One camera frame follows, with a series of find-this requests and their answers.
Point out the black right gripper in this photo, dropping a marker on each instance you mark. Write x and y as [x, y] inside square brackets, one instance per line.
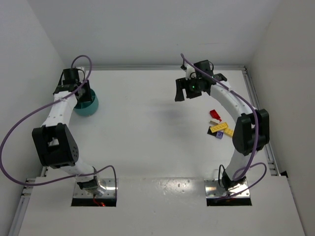
[186, 87]

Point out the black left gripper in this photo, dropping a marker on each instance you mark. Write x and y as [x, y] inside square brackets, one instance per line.
[86, 95]

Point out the large red lego brick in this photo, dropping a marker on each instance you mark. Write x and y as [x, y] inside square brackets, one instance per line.
[214, 114]

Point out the tan lego brick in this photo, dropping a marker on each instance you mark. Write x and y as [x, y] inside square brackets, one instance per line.
[214, 122]

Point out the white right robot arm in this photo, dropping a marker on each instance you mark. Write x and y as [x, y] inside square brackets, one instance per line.
[251, 132]

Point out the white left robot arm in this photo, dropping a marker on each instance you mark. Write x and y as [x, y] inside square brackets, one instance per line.
[54, 143]

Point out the teal ribbed divided container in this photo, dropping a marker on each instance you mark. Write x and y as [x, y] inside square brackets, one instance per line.
[88, 108]

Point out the black lego plate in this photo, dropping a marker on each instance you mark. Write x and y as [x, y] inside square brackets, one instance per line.
[209, 132]

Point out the long yellow lego plate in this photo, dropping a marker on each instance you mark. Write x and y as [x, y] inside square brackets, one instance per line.
[219, 127]

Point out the yellow lego brick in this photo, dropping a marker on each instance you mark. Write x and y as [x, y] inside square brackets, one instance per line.
[229, 132]

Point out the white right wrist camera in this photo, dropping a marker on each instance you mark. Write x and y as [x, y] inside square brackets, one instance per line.
[190, 72]

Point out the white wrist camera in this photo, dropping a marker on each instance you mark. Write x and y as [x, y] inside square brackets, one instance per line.
[81, 68]
[190, 72]

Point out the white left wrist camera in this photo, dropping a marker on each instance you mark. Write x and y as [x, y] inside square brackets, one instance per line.
[81, 68]

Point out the aluminium table frame rail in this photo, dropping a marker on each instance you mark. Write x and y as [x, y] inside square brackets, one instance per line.
[263, 126]

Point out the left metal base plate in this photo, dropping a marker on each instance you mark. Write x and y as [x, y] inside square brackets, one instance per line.
[108, 186]

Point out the metal base plate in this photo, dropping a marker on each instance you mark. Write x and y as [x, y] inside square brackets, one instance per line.
[213, 190]
[108, 186]

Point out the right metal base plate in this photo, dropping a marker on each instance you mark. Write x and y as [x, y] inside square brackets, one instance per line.
[213, 190]

